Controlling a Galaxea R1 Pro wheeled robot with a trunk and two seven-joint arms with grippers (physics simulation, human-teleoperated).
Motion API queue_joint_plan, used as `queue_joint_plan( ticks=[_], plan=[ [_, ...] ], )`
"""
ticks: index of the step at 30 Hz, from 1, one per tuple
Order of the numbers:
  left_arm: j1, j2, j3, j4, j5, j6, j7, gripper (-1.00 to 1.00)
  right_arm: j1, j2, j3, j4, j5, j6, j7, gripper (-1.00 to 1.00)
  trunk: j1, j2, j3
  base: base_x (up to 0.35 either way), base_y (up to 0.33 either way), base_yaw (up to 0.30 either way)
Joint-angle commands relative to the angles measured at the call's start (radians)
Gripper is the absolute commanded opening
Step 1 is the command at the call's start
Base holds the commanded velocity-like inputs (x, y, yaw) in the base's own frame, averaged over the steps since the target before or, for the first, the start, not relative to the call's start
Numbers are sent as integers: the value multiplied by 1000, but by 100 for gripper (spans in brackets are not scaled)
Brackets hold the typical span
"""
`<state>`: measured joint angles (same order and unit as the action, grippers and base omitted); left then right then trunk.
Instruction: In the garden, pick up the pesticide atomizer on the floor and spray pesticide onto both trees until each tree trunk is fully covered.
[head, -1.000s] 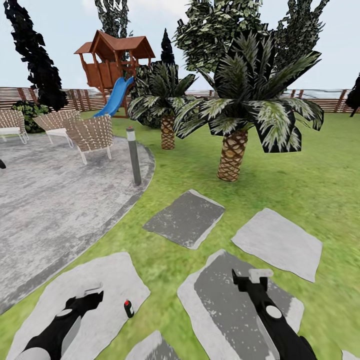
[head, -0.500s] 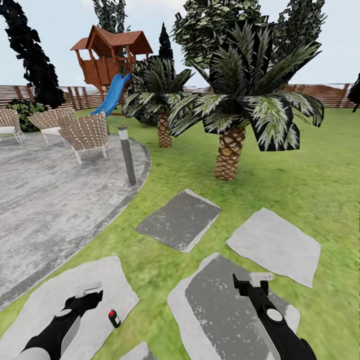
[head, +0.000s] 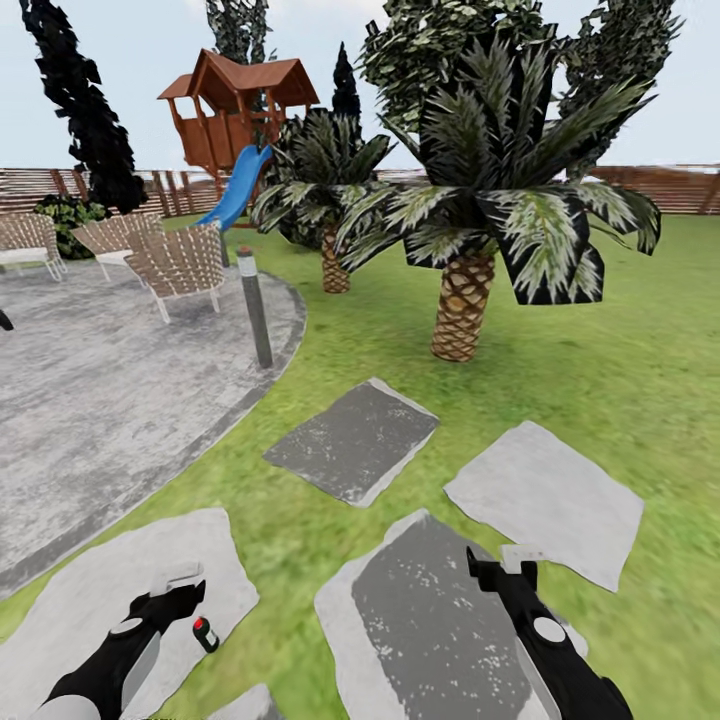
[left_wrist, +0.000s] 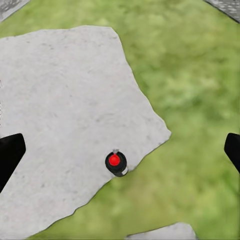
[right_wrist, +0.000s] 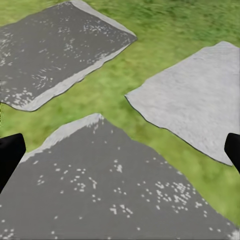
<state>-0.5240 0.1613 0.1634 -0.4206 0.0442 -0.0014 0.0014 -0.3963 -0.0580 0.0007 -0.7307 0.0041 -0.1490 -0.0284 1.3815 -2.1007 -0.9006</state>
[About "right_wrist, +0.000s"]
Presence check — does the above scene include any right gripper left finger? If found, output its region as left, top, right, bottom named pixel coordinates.
left=0, top=133, right=26, bottom=193

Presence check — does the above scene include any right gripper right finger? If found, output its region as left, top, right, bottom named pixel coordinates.
left=224, top=133, right=240, bottom=172

